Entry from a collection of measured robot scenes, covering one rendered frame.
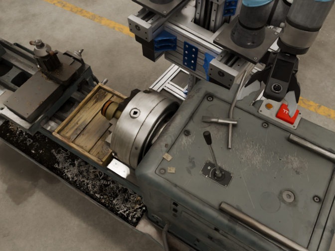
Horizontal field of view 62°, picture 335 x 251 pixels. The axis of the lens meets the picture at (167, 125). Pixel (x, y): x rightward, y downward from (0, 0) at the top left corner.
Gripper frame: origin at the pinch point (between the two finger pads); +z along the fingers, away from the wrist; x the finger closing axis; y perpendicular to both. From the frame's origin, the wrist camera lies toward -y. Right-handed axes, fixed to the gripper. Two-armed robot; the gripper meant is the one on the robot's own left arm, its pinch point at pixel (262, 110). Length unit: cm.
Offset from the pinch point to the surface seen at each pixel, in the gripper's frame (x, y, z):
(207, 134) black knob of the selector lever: 12.0, -11.0, 4.6
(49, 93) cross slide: 92, 16, 42
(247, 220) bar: -5.7, -21.7, 20.3
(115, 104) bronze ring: 52, 11, 28
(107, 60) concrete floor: 136, 141, 108
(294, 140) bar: -13.5, 6.7, 12.6
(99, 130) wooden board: 63, 13, 52
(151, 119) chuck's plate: 32.5, 0.3, 18.6
